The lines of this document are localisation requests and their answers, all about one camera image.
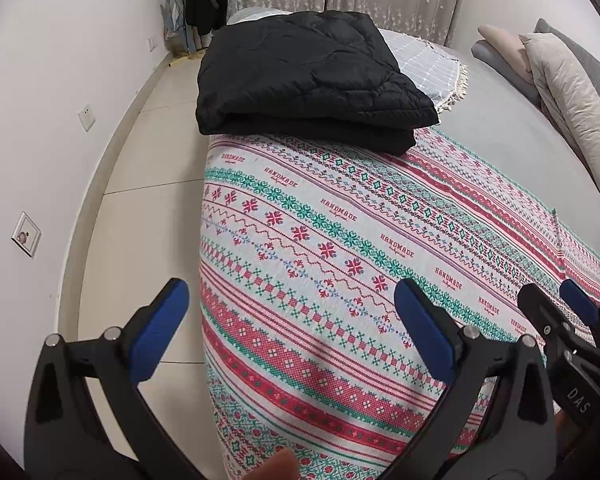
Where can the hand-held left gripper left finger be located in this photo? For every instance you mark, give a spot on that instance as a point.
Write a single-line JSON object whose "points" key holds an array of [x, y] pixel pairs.
{"points": [[160, 330]]}

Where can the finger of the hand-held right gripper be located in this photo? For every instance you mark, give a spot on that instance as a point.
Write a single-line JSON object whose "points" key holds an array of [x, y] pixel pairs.
{"points": [[537, 305], [580, 297]]}

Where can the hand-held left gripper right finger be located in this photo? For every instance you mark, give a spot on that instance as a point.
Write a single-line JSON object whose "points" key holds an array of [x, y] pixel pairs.
{"points": [[425, 330]]}

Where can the black quilted blanket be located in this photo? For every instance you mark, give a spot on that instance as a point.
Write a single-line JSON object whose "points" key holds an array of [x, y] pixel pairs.
{"points": [[305, 70]]}

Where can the person's left hand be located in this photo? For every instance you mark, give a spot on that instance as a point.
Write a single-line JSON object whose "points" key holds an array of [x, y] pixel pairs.
{"points": [[275, 466]]}

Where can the red green patterned blanket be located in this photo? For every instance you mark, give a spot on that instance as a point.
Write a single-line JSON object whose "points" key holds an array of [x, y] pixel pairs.
{"points": [[330, 260]]}

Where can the bed with grey sheet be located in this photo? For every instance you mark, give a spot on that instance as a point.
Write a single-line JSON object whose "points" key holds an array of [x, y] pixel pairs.
{"points": [[505, 125]]}

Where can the beige pillow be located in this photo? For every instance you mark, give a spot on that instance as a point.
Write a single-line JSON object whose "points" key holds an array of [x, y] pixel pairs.
{"points": [[575, 95]]}

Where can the grey pillow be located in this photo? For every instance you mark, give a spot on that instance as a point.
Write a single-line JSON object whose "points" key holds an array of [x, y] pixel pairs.
{"points": [[505, 75]]}

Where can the grey quilted headboard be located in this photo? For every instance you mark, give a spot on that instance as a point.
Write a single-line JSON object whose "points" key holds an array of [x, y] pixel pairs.
{"points": [[580, 47]]}

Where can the pale pink pillow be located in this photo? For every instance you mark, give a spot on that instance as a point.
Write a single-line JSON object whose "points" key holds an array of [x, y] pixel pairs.
{"points": [[502, 45]]}

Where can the pale checked fringed blanket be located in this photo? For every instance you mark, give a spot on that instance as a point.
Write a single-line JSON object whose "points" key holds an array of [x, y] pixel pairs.
{"points": [[420, 55]]}

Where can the blue-grey hanging bag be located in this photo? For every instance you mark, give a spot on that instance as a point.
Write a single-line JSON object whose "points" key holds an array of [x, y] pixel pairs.
{"points": [[172, 20]]}

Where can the wall plate with sticker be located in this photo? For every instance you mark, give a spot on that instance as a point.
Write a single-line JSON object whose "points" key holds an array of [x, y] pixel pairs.
{"points": [[26, 234]]}

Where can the white wall socket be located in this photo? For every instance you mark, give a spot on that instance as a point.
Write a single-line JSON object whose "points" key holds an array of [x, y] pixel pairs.
{"points": [[86, 117], [152, 43]]}

